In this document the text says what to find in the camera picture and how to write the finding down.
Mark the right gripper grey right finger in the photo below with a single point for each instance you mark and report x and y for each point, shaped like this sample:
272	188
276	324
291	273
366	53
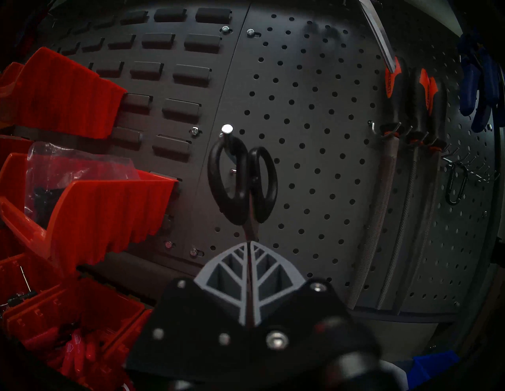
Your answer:
276	283

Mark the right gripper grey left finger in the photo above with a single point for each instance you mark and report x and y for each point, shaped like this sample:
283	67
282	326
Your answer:
221	283

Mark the silver pegboard hook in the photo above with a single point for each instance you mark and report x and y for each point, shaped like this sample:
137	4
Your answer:
227	129

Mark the red plastic parts bin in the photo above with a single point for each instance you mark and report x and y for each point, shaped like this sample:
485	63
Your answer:
126	343
106	220
12	276
98	307
67	98

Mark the blue plastic bin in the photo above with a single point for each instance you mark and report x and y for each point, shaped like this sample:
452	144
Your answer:
430	366

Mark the clear bag of black parts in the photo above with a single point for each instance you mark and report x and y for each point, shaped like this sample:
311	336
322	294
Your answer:
79	165

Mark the metal tool holder rack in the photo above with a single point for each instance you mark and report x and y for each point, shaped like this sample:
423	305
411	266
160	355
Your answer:
388	132

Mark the black carabiner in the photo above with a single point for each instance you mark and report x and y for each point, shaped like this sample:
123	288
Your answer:
447	189

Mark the grey pegboard wall panel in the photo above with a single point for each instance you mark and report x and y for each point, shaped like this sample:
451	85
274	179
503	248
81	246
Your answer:
315	118

